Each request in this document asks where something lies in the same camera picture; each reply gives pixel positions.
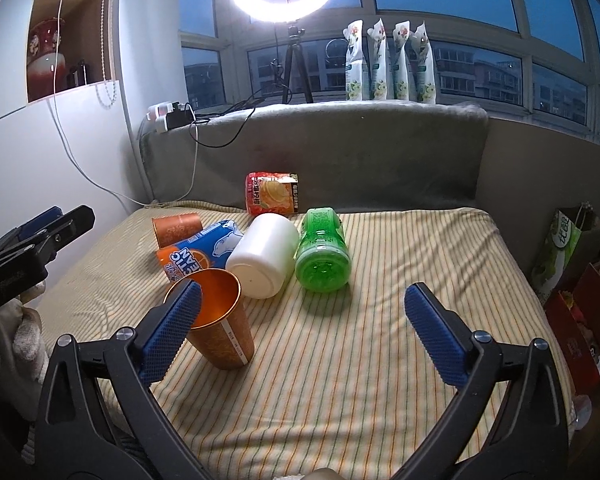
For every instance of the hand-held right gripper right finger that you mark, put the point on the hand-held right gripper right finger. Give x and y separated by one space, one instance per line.
436 341

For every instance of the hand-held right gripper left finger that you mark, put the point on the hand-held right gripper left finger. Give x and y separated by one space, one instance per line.
172 330

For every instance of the wooden wall shelf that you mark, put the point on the wooden wall shelf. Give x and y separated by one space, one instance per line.
87 20

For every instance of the red and white vase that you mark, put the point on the red and white vase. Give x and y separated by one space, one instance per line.
45 60

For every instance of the red bag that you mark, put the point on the red bag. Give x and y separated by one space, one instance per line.
585 330

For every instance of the small orange paper cup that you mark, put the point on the small orange paper cup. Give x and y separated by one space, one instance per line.
176 230

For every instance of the black power adapter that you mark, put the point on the black power adapter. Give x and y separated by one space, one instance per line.
181 116

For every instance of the white plastic jar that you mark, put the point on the white plastic jar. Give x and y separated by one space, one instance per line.
262 255

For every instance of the green tissue pack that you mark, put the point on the green tissue pack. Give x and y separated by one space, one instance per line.
557 255

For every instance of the striped yellow blanket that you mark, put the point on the striped yellow blanket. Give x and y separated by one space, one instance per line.
340 360

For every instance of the green plastic bottle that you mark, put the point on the green plastic bottle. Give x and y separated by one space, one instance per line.
322 255

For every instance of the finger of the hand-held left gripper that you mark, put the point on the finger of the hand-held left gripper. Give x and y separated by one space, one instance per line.
37 222
62 235

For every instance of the grey padded sofa back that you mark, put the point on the grey padded sofa back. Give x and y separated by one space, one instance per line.
340 150

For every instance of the large orange paper cup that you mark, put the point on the large orange paper cup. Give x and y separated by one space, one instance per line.
220 330

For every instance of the white power strip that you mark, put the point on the white power strip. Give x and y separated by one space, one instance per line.
157 112

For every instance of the green white shopping bag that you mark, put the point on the green white shopping bag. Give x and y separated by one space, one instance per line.
590 245

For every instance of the white green refill pouch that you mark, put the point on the white green refill pouch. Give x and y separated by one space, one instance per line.
424 72
377 67
355 70
401 70

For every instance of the blue and orange drink can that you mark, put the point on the blue and orange drink can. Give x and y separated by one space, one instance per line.
200 252

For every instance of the black tripod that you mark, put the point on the black tripod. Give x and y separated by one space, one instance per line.
295 70

